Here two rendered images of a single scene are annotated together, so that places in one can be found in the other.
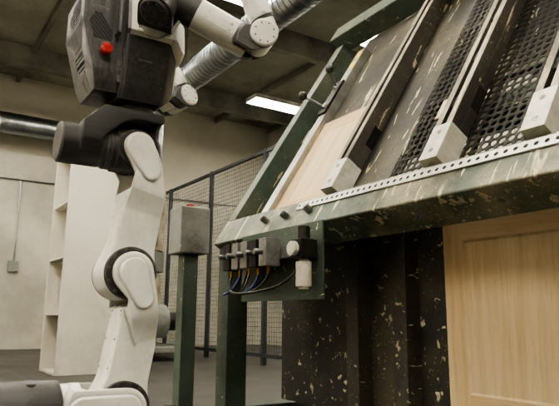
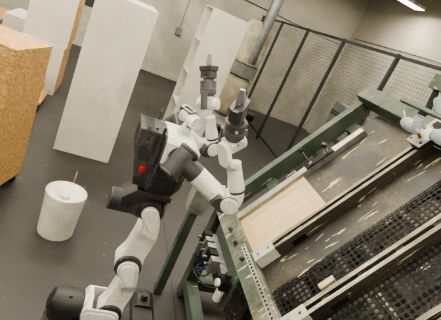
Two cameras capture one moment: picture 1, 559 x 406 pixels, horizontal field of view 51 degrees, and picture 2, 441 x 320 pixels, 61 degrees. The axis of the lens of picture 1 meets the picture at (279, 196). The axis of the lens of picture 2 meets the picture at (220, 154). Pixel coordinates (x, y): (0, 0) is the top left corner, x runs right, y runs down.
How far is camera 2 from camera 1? 1.44 m
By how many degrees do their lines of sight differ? 32
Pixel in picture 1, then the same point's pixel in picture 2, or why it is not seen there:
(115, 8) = (156, 143)
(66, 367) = not seen: hidden behind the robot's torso
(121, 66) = (150, 176)
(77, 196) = (207, 40)
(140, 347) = (125, 295)
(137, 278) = (128, 275)
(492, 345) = not seen: outside the picture
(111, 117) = (138, 197)
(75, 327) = not seen: hidden behind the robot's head
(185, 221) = (195, 198)
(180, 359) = (170, 256)
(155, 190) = (152, 236)
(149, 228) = (144, 249)
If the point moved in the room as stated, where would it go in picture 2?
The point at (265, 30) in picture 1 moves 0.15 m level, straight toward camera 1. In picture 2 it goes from (230, 206) to (219, 220)
